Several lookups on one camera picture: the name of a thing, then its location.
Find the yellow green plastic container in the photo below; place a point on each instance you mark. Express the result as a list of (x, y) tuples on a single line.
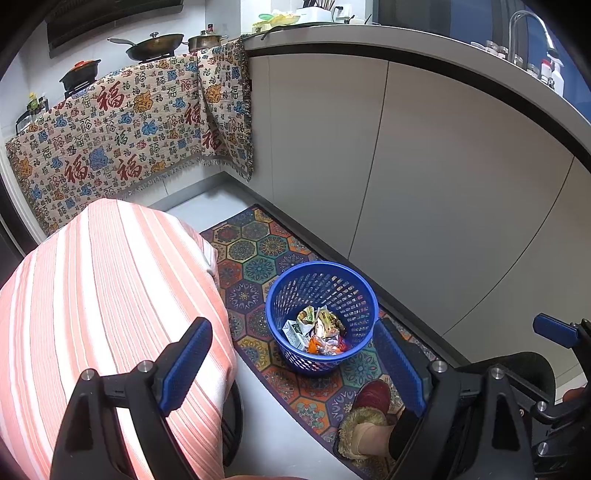
[(277, 19)]

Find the steel pot with lid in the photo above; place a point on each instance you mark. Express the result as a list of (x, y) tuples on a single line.
[(205, 41)]

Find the large printed fringed cloth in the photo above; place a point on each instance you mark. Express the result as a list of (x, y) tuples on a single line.
[(115, 129)]

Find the beige base cabinet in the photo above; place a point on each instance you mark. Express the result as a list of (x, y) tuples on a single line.
[(438, 184)]

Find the green yellow snack wrapper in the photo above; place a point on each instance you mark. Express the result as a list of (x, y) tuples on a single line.
[(307, 316)]

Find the grey kitchen countertop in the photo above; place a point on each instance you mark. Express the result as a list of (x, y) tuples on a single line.
[(415, 41)]

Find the orange white striped tablecloth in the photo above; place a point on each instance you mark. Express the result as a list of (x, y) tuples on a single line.
[(92, 286)]

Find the black wok with lid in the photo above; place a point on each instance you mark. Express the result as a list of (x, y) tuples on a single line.
[(154, 46)]

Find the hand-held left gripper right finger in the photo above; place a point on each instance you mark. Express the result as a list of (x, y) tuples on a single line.
[(401, 364)]

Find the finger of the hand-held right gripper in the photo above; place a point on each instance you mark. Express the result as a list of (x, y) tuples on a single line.
[(554, 328)]

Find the colourful hexagon floor mat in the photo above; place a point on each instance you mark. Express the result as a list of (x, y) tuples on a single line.
[(258, 249)]

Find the white plastic bottle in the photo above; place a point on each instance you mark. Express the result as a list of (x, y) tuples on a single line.
[(556, 78)]

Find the black clay pot orange lid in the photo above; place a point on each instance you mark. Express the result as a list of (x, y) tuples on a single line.
[(81, 76)]

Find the blue plastic basket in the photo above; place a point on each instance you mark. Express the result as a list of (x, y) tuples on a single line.
[(281, 286)]

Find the black range hood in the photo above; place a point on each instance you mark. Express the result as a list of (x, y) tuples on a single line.
[(115, 23)]

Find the person's leg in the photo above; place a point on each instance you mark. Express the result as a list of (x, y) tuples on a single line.
[(406, 436)]

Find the steel kitchen faucet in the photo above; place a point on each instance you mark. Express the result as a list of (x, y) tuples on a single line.
[(526, 18)]

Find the glass spice jar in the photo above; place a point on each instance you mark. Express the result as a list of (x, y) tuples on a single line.
[(503, 50), (489, 47)]

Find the white green milk carton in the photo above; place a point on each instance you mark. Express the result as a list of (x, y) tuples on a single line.
[(293, 332)]

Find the orange wrapper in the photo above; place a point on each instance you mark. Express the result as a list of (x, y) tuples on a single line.
[(317, 346)]

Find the dark window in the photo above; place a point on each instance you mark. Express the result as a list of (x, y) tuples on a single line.
[(461, 18)]

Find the narrow printed fringed cloth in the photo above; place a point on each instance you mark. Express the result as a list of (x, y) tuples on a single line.
[(226, 101)]

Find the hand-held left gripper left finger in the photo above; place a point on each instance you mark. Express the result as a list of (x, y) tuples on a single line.
[(184, 364)]

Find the black condiment rack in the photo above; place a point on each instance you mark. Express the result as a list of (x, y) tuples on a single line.
[(30, 120)]

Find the gold dark wrapper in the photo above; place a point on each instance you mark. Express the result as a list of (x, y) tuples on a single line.
[(330, 325)]

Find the white utensil holder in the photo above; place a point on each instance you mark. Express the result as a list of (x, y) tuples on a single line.
[(314, 16)]

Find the red furry slipper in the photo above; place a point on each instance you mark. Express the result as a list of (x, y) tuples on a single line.
[(374, 397)]

